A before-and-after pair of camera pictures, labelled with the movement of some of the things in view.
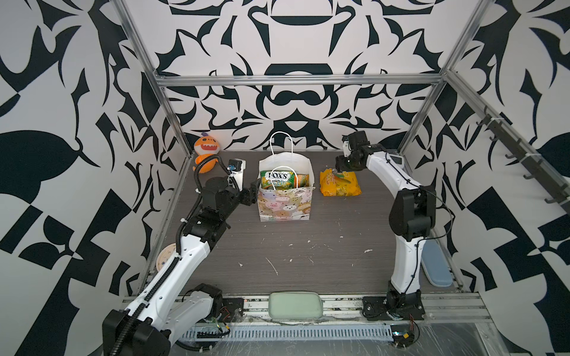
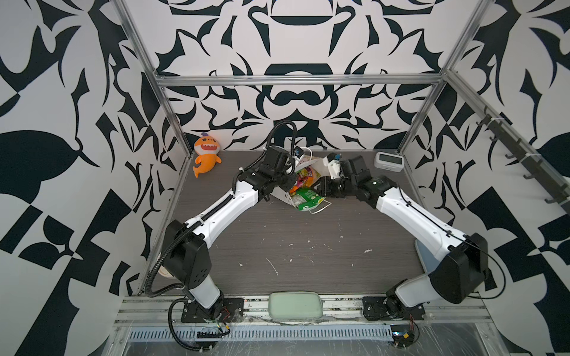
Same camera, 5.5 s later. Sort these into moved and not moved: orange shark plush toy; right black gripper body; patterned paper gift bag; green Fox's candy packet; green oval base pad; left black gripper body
Moved: right black gripper body; left black gripper body; patterned paper gift bag; green Fox's candy packet
Not moved: orange shark plush toy; green oval base pad
